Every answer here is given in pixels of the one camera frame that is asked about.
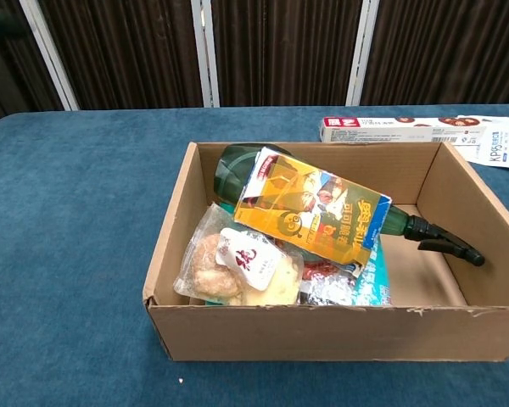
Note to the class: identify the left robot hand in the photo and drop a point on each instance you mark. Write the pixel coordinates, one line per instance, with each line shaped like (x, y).
(0, 21)

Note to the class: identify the green spray bottle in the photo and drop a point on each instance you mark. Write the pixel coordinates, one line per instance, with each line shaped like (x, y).
(229, 174)

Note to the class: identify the clear bag of yellow pastries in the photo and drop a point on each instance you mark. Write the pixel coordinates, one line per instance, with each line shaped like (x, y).
(208, 271)

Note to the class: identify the yellow snack box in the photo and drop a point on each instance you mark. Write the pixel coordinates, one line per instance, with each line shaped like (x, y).
(305, 212)

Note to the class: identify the teal white snack bag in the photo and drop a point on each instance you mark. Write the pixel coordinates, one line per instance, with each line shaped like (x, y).
(369, 284)

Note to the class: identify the long white wrap box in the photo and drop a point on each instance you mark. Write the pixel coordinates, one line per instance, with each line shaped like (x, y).
(386, 129)

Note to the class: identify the open brown cardboard box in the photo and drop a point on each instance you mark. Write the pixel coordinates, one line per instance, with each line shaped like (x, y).
(322, 335)

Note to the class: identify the white blue paper packet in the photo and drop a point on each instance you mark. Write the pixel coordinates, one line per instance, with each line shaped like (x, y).
(502, 148)

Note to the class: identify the dark brown curtain panel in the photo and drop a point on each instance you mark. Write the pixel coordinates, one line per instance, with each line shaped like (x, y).
(8, 76)
(449, 51)
(284, 51)
(131, 51)

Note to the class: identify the white partition post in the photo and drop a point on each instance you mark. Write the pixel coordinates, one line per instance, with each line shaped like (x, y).
(362, 55)
(51, 55)
(205, 55)

